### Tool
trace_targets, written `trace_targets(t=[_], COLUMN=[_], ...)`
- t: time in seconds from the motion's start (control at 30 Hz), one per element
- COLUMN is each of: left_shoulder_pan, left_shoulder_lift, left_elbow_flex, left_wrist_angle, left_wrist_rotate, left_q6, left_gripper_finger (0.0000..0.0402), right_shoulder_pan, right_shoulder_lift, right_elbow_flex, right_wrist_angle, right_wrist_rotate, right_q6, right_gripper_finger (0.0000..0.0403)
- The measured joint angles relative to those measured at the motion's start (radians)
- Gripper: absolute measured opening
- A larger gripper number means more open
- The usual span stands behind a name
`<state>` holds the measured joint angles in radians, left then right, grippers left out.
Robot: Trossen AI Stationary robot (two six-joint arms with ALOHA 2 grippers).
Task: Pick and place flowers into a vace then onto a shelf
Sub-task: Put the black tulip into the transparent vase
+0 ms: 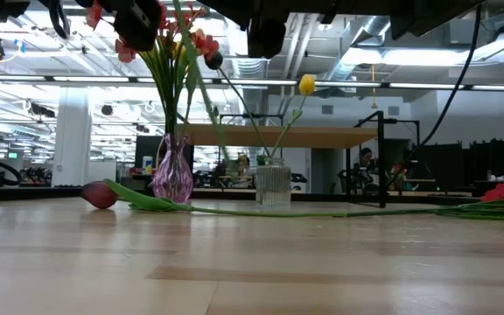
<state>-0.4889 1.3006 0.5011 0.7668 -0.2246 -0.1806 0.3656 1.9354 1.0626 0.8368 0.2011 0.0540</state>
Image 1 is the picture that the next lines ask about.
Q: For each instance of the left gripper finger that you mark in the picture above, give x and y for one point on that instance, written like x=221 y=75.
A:
x=138 y=24

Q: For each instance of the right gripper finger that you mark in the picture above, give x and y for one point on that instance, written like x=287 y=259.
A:
x=267 y=37

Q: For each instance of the yellow artificial tulip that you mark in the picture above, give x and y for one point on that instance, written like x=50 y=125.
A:
x=307 y=84
x=179 y=50

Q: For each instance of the orange artificial flower bunch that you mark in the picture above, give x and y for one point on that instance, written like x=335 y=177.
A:
x=169 y=87

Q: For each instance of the clear ribbed glass vase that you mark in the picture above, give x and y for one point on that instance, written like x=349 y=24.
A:
x=274 y=186

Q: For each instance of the pink glass vase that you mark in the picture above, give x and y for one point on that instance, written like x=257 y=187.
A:
x=173 y=179

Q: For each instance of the maroon artificial tulip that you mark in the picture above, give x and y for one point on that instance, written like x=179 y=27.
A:
x=99 y=195

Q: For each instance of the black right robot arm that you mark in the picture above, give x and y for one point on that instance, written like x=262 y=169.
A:
x=431 y=11

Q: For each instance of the wooden shelf with black legs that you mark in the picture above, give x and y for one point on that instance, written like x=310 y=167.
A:
x=322 y=136

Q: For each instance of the ceiling light strip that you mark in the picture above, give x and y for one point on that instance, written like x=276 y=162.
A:
x=497 y=87
x=90 y=79

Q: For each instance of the black monitor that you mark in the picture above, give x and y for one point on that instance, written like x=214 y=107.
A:
x=143 y=149

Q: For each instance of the person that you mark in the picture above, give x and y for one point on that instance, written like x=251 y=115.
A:
x=241 y=168
x=366 y=159

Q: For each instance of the white square pillar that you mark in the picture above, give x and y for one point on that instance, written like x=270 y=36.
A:
x=72 y=144

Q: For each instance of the white bottle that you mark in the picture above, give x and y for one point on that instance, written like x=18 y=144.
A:
x=147 y=164

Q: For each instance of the black room divider panel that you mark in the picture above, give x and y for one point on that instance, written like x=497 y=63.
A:
x=442 y=164
x=499 y=164

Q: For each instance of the silver ceiling duct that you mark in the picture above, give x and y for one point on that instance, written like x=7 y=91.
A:
x=357 y=48

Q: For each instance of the black metal table frame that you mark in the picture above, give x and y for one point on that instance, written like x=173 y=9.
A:
x=16 y=195

